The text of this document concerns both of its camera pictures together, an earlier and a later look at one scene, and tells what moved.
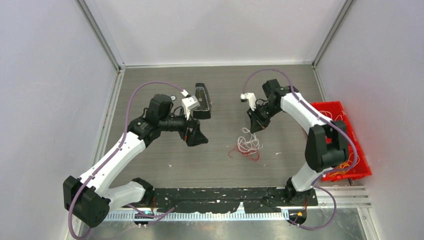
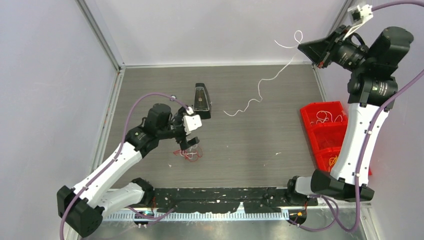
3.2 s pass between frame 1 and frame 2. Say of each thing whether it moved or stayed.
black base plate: stayed
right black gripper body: moved
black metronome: stayed
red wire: moved
